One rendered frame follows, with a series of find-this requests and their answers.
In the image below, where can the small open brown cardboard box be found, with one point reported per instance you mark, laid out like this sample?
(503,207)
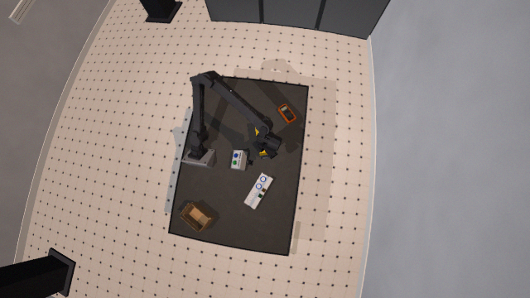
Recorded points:
(197,216)

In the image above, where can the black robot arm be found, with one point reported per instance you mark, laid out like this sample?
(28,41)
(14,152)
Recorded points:
(200,134)

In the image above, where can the white key housing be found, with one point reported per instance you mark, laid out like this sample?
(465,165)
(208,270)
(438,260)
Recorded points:
(240,160)

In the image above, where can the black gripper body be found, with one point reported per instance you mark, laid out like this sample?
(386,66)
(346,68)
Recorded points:
(255,144)

